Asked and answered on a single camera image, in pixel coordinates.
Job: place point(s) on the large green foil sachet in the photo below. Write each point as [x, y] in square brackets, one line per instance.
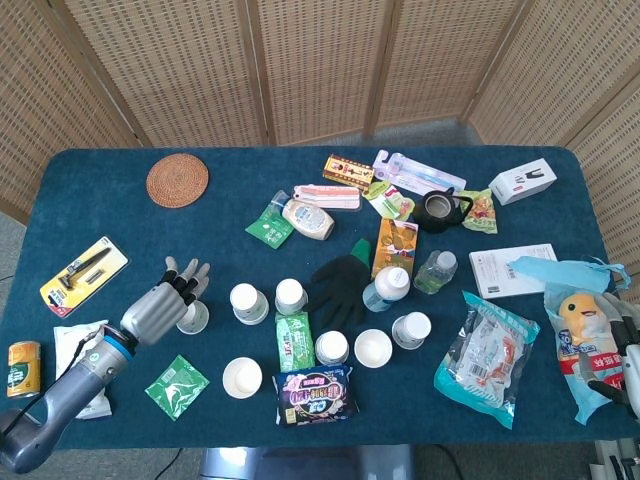
[176, 387]

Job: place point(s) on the green orange snack packet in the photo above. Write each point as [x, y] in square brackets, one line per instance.
[481, 212]

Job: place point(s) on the yellow plush toy packet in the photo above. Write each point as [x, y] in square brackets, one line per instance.
[580, 330]

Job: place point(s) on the white wet wipes pack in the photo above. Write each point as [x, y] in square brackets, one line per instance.
[67, 345]

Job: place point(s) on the white box black print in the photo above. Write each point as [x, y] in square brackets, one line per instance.
[522, 181]

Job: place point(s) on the light blue cloth bag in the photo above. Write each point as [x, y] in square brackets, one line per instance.
[555, 270]

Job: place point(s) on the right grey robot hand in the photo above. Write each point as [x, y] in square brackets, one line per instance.
[631, 360]

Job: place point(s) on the single floral paper cup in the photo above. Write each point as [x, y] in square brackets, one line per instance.
[412, 329]
[331, 347]
[196, 320]
[373, 348]
[290, 295]

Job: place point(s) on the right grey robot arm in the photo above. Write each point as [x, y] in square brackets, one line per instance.
[631, 457]

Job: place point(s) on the flat white carton box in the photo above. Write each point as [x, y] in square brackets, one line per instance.
[500, 272]

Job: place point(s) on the small green spout pouch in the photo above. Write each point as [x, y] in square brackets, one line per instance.
[267, 230]

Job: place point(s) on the upright paper cup front left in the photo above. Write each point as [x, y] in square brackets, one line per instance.
[242, 377]

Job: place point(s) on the beige sauce squeeze bottle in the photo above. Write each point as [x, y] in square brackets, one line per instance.
[307, 217]

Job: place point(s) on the black cast iron teapot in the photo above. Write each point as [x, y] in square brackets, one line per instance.
[439, 211]

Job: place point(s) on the purple toothbrush pack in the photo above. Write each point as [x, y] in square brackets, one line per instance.
[415, 172]

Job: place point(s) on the teal clear plastic bag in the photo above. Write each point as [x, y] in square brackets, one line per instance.
[482, 360]

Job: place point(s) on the woven bamboo folding screen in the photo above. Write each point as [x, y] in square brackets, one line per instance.
[320, 60]

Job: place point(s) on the orange carton box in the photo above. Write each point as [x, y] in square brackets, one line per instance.
[396, 245]

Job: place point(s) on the pink blister pack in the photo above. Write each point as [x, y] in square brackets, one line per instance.
[330, 196]

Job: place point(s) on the dark sanitary pad pack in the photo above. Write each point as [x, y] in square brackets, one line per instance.
[315, 395]

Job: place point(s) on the green lip balm card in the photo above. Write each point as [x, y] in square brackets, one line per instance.
[390, 197]

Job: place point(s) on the yellow drink can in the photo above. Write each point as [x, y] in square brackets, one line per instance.
[22, 370]

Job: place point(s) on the milk drink bottle white cap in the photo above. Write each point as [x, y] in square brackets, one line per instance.
[387, 290]

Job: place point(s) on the yellow razor blister pack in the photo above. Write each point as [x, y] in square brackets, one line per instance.
[82, 275]

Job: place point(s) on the black green work glove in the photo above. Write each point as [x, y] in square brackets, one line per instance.
[340, 290]

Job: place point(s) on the round woven rattan coaster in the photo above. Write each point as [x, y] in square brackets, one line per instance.
[177, 180]

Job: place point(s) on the yellow red long box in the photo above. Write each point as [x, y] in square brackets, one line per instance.
[347, 170]

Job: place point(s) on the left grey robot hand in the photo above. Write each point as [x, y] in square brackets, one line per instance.
[155, 312]

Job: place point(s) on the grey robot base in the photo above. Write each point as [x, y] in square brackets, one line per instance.
[310, 462]

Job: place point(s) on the clear bottle green label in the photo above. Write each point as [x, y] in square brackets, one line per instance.
[436, 272]

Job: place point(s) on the green tissue pack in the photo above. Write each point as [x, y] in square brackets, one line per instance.
[294, 342]

